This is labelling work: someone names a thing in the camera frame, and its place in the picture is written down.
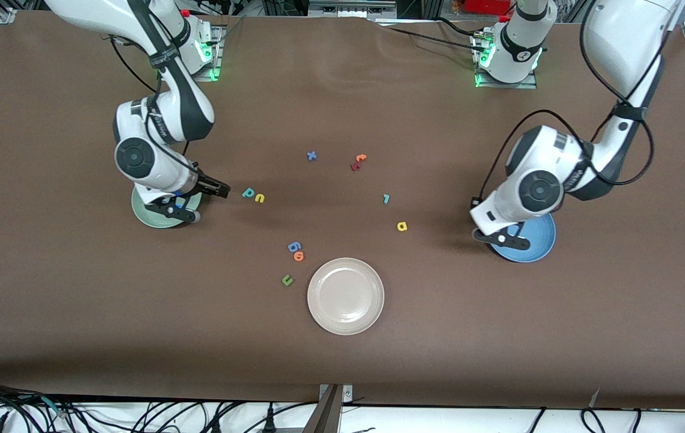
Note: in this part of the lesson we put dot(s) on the red box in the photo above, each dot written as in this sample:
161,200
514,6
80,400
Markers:
486,6

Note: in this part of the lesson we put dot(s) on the white tape scrap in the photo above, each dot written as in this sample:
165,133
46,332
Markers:
595,400

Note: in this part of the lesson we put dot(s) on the black power plug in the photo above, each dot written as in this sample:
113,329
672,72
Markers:
269,421

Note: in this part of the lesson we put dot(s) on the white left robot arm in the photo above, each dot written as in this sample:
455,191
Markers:
619,36

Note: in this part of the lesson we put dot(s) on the small metal bracket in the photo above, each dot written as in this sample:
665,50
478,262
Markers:
347,394

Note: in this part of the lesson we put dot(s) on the teal letter p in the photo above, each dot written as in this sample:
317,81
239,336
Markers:
246,193

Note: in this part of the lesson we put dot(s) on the blue letter g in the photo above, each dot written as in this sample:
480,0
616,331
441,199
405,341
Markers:
290,246

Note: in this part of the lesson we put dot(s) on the blue plate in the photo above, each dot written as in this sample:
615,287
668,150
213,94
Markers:
537,240

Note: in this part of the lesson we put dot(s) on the aluminium profile bar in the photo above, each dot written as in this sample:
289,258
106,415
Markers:
327,415

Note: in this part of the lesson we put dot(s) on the green plate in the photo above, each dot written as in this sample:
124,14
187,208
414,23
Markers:
145,215

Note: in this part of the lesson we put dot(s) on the grey metal rack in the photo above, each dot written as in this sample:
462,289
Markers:
351,7

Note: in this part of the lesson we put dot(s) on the beige plate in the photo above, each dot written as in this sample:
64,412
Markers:
345,296

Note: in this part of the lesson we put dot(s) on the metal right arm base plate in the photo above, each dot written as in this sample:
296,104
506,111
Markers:
217,54

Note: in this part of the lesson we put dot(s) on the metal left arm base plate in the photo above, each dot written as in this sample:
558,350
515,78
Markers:
528,85

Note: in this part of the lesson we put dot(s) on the metal corner bracket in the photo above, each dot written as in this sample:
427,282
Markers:
5,15

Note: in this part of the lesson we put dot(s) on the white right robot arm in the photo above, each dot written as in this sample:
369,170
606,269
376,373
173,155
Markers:
135,157

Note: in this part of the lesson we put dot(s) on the brown table cover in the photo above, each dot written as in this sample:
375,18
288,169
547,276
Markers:
342,361

